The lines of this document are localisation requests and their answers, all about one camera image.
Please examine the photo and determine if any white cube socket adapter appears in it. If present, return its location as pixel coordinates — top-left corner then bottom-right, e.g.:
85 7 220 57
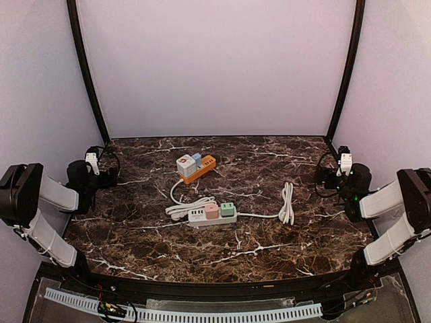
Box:
176 154 197 178

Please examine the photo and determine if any blue plug adapter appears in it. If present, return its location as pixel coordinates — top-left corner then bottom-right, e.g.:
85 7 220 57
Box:
191 153 203 169

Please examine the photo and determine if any white power strip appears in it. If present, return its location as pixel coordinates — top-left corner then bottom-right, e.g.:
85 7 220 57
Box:
187 207 237 227

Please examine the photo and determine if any orange power strip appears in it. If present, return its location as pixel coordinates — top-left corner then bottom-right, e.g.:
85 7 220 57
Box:
180 155 216 185

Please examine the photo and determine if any green plug adapter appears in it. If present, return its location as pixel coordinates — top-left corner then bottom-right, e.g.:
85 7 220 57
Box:
220 203 236 217

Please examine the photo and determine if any pink plug adapter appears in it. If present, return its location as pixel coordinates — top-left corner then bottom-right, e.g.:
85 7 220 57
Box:
204 204 219 220

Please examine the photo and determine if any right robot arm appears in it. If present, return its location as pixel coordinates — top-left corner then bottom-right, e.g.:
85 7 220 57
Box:
314 163 430 271

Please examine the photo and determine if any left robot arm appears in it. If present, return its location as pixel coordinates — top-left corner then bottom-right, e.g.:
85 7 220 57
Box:
1 160 119 275

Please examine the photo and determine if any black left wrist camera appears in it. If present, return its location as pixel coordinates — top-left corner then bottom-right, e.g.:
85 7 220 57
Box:
66 159 94 189

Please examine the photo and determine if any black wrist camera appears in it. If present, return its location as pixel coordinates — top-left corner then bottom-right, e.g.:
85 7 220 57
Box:
66 159 94 189
347 163 372 195

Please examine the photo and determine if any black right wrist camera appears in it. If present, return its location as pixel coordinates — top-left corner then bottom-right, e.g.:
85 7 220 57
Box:
347 163 372 195

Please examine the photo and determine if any white white-strip cable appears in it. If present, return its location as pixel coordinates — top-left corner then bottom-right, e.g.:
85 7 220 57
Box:
235 181 296 225

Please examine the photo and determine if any white orange-strip cable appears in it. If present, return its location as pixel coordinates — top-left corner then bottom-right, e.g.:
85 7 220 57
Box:
164 178 216 222

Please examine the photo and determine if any black front table rail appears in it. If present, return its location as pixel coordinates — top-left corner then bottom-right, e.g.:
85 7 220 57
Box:
36 255 385 303

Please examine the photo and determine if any white slotted cable duct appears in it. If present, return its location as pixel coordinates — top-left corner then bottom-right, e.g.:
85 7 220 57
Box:
44 287 323 322

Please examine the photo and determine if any right black frame post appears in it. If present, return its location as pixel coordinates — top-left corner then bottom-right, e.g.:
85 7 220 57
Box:
326 0 366 143

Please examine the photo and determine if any black frame post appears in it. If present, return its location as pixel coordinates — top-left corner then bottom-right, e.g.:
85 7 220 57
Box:
326 0 366 143
66 0 110 145

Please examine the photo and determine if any left black frame post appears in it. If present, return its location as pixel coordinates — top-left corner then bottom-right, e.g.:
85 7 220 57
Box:
66 0 110 145

